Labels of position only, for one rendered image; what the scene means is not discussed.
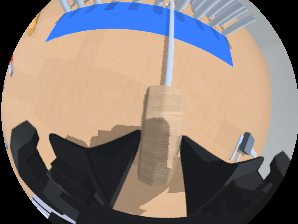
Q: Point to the hammer with wooden handle and grey head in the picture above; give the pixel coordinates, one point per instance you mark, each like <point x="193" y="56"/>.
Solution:
<point x="33" y="25"/>

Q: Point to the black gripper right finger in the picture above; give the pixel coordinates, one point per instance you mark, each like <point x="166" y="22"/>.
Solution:
<point x="206" y="175"/>

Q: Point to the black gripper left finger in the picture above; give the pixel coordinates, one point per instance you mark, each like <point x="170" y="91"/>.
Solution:
<point x="107" y="165"/>

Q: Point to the blue flat strip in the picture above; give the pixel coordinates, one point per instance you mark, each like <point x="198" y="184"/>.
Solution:
<point x="143" y="17"/>

